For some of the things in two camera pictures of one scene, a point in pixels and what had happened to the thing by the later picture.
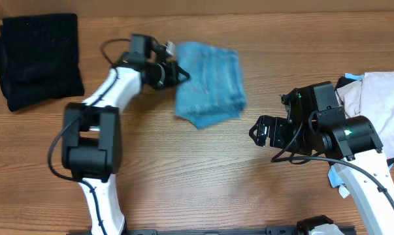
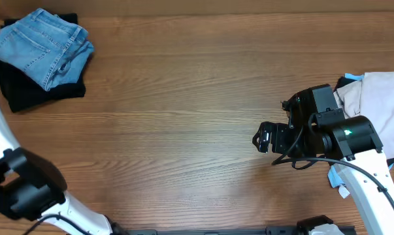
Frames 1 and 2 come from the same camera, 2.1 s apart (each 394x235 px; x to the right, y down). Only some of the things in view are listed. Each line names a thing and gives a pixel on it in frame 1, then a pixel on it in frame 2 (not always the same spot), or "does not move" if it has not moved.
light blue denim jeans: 215,92 -> 51,49
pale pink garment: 380,97 does not move
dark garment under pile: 343,81 does not move
